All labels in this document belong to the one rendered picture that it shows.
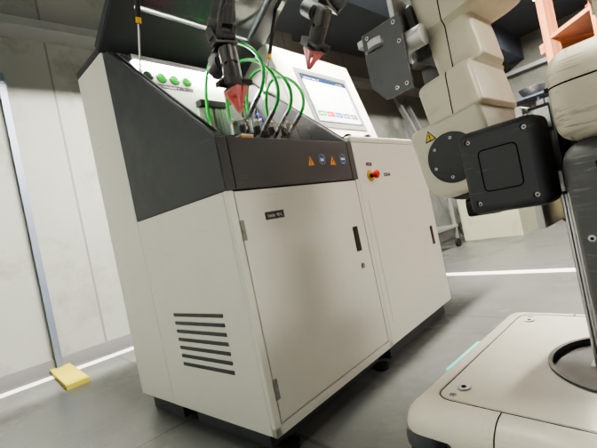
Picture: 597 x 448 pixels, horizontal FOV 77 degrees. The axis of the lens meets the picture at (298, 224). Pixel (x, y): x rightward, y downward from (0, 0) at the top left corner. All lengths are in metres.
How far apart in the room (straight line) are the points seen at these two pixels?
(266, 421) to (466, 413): 0.63
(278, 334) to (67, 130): 2.64
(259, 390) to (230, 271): 0.35
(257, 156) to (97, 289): 2.28
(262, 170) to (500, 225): 4.19
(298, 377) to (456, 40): 0.99
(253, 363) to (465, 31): 0.97
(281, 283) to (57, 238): 2.30
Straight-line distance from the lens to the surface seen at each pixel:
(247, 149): 1.17
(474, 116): 0.82
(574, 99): 0.61
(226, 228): 1.10
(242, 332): 1.15
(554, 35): 3.22
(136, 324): 1.77
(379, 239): 1.66
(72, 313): 3.22
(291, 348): 1.21
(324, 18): 1.44
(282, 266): 1.18
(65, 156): 3.35
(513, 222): 5.06
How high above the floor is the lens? 0.66
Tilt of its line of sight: level
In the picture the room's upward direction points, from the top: 12 degrees counter-clockwise
